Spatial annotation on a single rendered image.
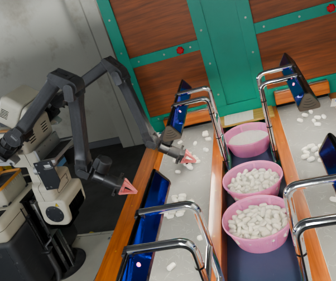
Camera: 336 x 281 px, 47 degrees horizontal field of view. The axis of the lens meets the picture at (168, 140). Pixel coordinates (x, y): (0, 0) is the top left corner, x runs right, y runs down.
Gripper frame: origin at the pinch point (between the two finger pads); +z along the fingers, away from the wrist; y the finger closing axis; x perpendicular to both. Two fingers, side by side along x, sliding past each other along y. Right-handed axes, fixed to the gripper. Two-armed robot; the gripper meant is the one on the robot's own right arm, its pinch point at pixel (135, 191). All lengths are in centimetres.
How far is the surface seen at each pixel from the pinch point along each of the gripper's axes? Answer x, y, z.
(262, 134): -28, 56, 53
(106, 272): 11.9, -36.9, 1.0
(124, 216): 12.7, -2.8, -0.1
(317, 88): -58, 77, 73
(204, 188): -8.8, 11.1, 29.1
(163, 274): -0.2, -39.1, 19.2
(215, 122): -34.3, 27.2, 21.8
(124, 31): -40, 85, -40
